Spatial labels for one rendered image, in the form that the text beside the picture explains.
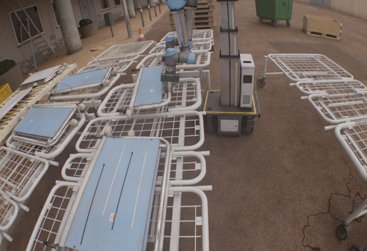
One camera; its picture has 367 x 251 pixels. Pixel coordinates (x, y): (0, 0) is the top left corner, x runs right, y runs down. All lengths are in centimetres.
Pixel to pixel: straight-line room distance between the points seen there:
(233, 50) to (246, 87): 33
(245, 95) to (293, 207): 98
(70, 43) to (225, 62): 638
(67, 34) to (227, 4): 639
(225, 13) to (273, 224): 155
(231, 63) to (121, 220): 135
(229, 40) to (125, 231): 144
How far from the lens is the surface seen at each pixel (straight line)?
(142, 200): 90
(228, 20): 158
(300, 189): 164
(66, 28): 738
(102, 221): 90
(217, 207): 145
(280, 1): 698
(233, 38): 158
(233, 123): 177
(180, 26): 136
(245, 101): 174
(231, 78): 169
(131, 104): 135
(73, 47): 743
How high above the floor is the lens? 130
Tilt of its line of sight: 35 degrees down
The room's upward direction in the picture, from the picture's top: 8 degrees counter-clockwise
